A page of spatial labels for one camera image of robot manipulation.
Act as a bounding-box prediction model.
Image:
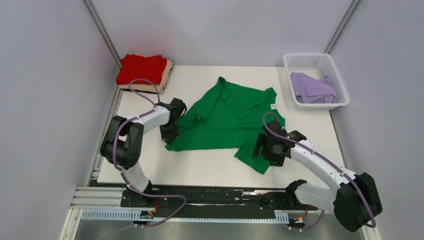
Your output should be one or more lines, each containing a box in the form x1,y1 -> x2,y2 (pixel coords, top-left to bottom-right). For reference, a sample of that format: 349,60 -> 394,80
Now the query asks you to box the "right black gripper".
252,132 -> 285,167

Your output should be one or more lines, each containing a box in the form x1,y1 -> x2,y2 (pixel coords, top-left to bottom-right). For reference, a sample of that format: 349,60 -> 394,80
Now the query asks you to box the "green t shirt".
165,76 -> 286,174

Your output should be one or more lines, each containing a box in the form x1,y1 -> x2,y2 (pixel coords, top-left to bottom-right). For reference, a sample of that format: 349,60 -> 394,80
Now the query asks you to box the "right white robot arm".
252,119 -> 383,232

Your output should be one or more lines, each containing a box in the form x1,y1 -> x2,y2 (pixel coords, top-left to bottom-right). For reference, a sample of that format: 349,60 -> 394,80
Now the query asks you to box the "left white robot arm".
99,98 -> 187,207

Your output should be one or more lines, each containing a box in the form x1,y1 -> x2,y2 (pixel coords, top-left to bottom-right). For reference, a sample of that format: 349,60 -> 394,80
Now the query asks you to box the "folded beige t shirt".
117,59 -> 174,94

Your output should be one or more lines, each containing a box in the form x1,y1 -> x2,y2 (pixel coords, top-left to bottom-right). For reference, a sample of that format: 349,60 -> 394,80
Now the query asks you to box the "purple t shirt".
290,72 -> 337,104

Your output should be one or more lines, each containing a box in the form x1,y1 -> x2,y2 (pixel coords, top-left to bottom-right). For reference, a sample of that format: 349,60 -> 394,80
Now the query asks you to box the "folded red t shirt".
115,54 -> 168,85

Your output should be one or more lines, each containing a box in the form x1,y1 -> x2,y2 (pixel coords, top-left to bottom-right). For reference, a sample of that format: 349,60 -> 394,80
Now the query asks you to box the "white plastic laundry basket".
283,52 -> 350,111

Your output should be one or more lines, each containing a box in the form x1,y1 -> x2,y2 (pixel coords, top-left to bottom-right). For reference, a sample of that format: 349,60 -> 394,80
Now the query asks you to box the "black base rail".
120,184 -> 317,217

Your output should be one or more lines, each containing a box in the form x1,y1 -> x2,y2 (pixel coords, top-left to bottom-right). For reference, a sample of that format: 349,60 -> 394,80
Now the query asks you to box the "white slotted cable duct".
80,209 -> 290,224

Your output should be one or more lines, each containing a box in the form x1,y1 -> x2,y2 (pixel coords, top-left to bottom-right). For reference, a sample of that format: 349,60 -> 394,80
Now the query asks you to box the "left aluminium frame post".
82,0 -> 122,68

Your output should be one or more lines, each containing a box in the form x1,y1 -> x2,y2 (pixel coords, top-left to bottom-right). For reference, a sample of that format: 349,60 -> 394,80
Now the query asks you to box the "aluminium frame post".
324,0 -> 362,55
82,0 -> 122,68

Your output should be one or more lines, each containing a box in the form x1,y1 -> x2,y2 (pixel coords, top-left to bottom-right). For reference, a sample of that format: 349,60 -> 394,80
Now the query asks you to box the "right aluminium frame post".
324,0 -> 362,55

